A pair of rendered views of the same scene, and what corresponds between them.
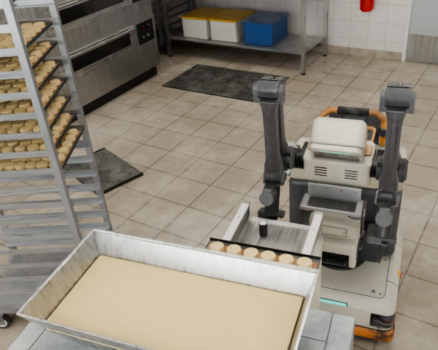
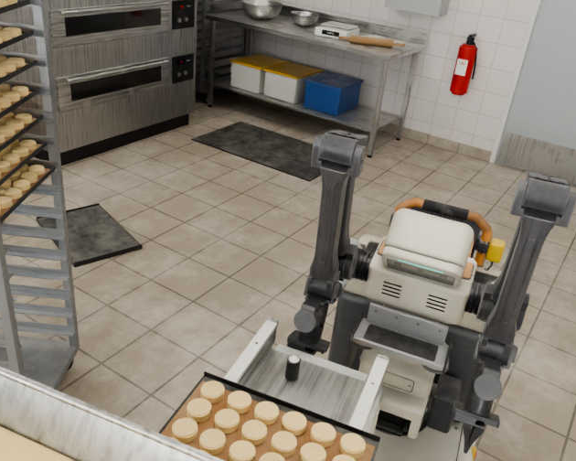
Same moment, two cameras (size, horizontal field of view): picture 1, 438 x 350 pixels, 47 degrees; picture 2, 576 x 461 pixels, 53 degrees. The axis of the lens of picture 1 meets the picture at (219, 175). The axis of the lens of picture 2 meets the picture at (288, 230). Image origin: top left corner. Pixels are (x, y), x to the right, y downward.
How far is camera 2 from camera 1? 0.52 m
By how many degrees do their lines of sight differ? 5
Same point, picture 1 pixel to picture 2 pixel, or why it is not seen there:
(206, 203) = (218, 301)
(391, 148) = (519, 276)
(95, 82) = (105, 119)
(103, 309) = not seen: outside the picture
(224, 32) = (281, 88)
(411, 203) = not seen: hidden behind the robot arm
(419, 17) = (519, 112)
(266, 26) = (334, 91)
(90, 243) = not seen: outside the picture
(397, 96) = (546, 195)
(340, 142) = (431, 252)
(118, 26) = (148, 54)
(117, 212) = (95, 294)
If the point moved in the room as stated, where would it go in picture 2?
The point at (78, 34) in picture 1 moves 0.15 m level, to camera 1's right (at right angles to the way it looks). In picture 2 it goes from (93, 52) to (115, 54)
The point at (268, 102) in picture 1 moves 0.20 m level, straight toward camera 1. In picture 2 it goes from (335, 170) to (332, 211)
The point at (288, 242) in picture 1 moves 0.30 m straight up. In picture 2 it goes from (329, 396) to (348, 290)
